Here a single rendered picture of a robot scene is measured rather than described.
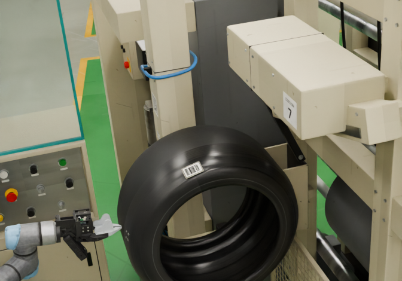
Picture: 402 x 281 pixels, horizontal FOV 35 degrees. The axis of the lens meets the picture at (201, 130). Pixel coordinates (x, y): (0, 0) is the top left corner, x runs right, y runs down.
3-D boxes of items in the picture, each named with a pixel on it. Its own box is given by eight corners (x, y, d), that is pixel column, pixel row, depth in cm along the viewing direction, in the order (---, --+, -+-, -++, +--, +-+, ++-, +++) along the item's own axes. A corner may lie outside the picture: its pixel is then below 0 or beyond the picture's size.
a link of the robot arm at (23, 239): (6, 241, 205) (3, 220, 201) (41, 236, 208) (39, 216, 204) (6, 257, 199) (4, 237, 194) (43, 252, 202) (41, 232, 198)
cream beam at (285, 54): (227, 66, 224) (224, 25, 217) (294, 54, 229) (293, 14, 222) (299, 142, 171) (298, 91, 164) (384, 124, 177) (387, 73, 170)
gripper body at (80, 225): (94, 220, 202) (55, 225, 198) (95, 242, 205) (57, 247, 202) (91, 207, 208) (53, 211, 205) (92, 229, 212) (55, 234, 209)
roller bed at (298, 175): (256, 210, 272) (253, 149, 258) (288, 202, 275) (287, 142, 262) (274, 237, 255) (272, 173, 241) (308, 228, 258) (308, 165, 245)
